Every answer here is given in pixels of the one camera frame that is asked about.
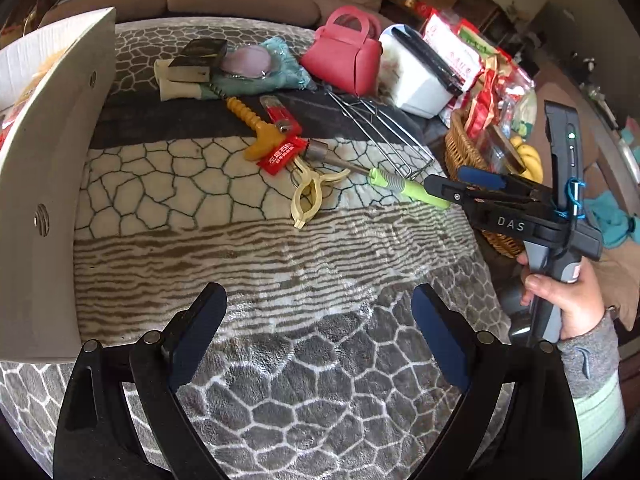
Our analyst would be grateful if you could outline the grey sleeve forearm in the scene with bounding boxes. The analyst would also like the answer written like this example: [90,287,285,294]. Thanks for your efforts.
[558,312,626,478]

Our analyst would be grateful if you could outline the person's right hand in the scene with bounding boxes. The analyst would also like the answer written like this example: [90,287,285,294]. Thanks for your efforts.
[516,252,606,339]

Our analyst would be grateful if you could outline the wicker basket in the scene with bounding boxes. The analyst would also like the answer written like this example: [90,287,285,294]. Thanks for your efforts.
[445,110,524,259]

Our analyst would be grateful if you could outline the bananas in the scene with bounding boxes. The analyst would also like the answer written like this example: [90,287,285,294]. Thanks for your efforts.
[510,136,544,184]

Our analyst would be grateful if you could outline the red snack bags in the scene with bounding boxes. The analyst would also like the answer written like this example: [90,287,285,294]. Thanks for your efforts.
[421,9,535,139]

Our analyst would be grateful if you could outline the white tissue box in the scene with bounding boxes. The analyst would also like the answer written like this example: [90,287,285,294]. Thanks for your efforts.
[378,24,454,119]

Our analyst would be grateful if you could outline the patterned fleece blanket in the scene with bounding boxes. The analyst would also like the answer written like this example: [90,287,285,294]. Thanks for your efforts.
[1,18,509,479]

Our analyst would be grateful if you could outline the cream plastic clip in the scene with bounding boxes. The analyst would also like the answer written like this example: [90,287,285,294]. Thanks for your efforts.
[291,156,350,230]

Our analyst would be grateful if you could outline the black remote control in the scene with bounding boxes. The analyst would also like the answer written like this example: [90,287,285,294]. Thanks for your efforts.
[392,25,464,96]

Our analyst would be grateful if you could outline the pink handbag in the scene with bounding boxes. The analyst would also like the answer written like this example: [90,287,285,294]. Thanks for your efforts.
[300,6,383,96]

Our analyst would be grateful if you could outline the yellow plastic tool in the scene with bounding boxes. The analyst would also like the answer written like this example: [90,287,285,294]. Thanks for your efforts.
[226,96,285,162]

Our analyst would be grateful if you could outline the teal cloth pouch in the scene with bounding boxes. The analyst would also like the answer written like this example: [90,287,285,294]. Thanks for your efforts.
[200,37,317,100]

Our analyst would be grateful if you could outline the pink round pad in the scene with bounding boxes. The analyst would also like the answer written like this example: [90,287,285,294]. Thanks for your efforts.
[220,46,272,79]

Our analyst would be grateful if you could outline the cream glove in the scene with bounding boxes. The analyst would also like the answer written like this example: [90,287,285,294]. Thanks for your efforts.
[153,58,203,102]

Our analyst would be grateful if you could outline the black small box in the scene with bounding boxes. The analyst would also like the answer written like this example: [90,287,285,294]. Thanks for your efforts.
[167,38,228,84]

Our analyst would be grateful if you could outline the white cardboard box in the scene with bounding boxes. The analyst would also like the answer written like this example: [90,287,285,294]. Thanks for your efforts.
[1,8,116,363]

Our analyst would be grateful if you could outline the wire whisk rack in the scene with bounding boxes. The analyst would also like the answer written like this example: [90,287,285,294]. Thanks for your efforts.
[323,86,435,180]

